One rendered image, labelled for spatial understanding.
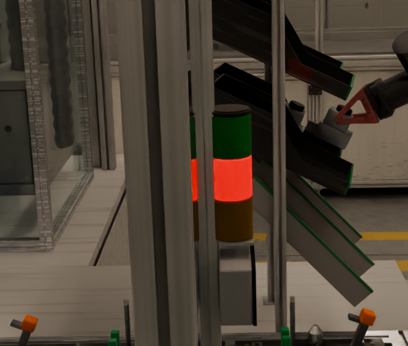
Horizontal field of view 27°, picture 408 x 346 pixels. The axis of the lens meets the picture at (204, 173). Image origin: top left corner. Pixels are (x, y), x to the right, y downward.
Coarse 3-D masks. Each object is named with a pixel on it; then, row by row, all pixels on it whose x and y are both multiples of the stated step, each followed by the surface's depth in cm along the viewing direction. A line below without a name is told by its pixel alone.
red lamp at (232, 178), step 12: (216, 168) 99; (228, 168) 99; (240, 168) 99; (216, 180) 100; (228, 180) 99; (240, 180) 99; (216, 192) 100; (228, 192) 99; (240, 192) 100; (252, 192) 102
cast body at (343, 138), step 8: (328, 112) 159; (336, 112) 159; (328, 120) 159; (312, 128) 162; (320, 128) 160; (328, 128) 159; (336, 128) 159; (344, 128) 159; (320, 136) 160; (328, 136) 160; (336, 136) 159; (344, 136) 159; (336, 144) 160; (344, 144) 159
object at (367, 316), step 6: (360, 312) 127; (366, 312) 125; (372, 312) 126; (348, 318) 126; (354, 318) 125; (360, 318) 126; (366, 318) 125; (372, 318) 125; (360, 324) 126; (366, 324) 125; (372, 324) 125; (360, 330) 126; (366, 330) 126; (354, 336) 127; (360, 336) 126; (354, 342) 126; (360, 342) 126
